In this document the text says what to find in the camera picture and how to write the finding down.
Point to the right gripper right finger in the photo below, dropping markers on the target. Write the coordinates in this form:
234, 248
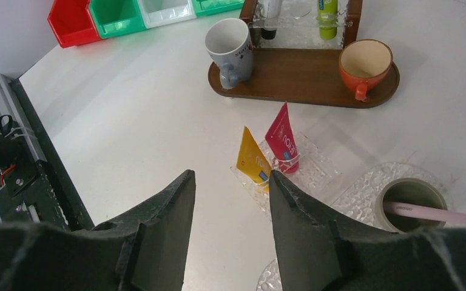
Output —
319, 248

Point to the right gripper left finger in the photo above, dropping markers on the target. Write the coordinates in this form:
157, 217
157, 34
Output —
144, 248

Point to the yellow toothpaste tube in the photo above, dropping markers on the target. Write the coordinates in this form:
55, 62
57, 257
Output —
252, 162

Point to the grey cup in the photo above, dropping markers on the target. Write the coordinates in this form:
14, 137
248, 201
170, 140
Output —
408, 193

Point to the pink toothbrush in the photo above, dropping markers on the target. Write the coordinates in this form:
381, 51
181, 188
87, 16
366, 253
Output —
423, 212

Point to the pink toothpaste tube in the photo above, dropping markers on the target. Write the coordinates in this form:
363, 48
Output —
281, 141

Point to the brown ceramic cup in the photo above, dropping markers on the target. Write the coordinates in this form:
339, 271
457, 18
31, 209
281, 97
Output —
363, 64

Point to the grey handled white mug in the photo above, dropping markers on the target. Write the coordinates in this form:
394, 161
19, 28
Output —
229, 44

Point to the clear acrylic organizer rack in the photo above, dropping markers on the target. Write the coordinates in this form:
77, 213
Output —
298, 27

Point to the green toothpaste tube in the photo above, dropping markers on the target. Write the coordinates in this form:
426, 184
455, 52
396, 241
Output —
327, 18

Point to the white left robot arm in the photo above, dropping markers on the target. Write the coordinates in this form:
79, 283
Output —
17, 164

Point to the brown oval wooden tray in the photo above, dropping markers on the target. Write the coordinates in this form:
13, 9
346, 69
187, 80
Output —
304, 77

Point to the white toothpaste bin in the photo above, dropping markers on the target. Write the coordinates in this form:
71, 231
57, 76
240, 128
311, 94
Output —
156, 13

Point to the green toothbrush bin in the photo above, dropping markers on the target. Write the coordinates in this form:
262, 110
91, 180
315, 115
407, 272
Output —
212, 7

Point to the clear oval acrylic plate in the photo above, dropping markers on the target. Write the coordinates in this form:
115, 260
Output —
357, 202

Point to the clear rectangular acrylic plate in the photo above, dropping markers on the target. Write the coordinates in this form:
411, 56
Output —
316, 176

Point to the green bin with rack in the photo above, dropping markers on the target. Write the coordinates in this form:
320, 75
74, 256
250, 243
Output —
114, 18

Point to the red cup bin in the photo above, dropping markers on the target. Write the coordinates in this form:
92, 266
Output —
72, 23

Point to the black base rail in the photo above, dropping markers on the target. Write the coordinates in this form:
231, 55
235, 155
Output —
51, 197

